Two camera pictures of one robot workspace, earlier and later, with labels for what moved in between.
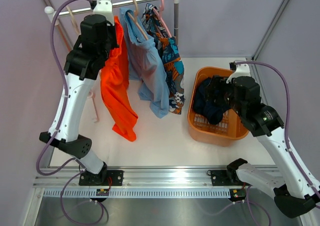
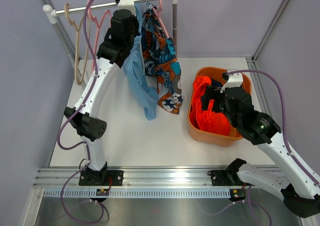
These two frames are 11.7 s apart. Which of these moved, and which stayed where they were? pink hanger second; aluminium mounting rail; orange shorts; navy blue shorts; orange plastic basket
Moved: orange shorts; navy blue shorts
Stayed: orange plastic basket; pink hanger second; aluminium mounting rail
